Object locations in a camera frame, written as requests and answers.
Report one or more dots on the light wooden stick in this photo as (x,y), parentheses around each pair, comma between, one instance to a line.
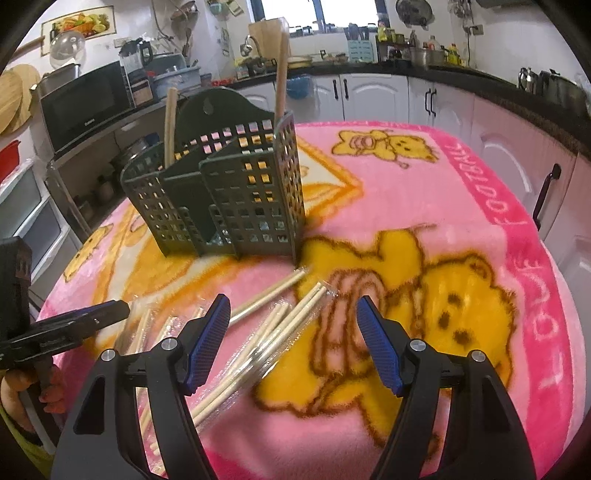
(171,124)

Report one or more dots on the yellow oil bottle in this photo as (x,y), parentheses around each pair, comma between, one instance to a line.
(453,55)

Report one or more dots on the light blue knife block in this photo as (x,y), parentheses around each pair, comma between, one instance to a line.
(360,50)

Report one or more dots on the small steel kettle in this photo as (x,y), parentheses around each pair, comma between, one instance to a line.
(528,79)

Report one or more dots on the black microwave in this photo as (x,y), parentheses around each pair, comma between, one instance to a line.
(83,108)

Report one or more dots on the round bamboo board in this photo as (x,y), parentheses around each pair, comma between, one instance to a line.
(16,99)

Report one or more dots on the person's left hand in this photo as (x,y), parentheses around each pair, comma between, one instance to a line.
(51,392)

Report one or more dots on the person's left forearm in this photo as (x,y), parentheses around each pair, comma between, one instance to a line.
(18,454)

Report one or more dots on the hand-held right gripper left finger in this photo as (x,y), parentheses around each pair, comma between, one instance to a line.
(210,344)

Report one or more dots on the window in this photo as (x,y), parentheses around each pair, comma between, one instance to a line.
(323,14)

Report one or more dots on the green perforated utensil holder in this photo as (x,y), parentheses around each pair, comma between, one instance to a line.
(249,194)

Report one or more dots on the pink printed blanket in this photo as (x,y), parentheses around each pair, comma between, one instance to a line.
(438,221)

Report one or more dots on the wall socket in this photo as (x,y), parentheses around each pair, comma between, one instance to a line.
(476,30)

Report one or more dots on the steel cooking pot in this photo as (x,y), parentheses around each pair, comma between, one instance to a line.
(427,56)

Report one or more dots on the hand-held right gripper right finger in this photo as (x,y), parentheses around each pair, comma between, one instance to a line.
(378,346)

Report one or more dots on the bunch of wooden chopsticks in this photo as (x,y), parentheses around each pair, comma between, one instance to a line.
(272,332)

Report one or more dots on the glass pot lid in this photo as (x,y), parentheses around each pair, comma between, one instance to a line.
(67,48)

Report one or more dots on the wooden cutting board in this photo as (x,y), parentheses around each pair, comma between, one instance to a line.
(263,37)

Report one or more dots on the plastic drawer unit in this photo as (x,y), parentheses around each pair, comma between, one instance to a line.
(27,221)

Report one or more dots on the red container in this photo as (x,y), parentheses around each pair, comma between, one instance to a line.
(8,161)

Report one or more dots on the steel lid on wall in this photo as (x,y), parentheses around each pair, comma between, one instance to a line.
(414,11)

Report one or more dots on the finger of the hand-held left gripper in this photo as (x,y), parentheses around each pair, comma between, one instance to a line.
(94,316)
(41,348)

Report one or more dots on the food wall poster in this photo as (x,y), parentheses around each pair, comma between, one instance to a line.
(78,23)

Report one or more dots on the grey shelf unit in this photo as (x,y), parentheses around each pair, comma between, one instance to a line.
(92,180)

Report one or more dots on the light blue dish bin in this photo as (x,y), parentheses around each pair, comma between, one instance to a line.
(178,78)

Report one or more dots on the spice rack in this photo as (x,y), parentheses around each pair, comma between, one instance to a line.
(392,48)

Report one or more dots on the steel pot with lid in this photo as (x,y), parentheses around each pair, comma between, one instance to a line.
(561,87)

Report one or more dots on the blender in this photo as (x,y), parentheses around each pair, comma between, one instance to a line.
(135,69)

